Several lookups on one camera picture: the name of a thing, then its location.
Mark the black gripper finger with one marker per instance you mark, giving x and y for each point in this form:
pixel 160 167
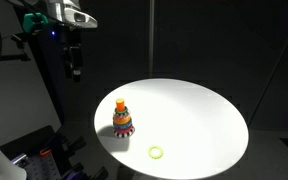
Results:
pixel 68 73
pixel 76 75

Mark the black clamp with orange tip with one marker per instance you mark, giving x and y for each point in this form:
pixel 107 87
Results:
pixel 59 144

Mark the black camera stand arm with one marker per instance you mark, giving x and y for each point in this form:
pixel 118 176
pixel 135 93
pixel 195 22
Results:
pixel 20 39

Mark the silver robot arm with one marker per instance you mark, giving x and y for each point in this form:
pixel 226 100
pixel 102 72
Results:
pixel 70 21

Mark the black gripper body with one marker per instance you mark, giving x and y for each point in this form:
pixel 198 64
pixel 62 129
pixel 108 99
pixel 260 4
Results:
pixel 71 53

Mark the green camera mount clamp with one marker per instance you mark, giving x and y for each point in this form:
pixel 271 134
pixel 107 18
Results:
pixel 33 22

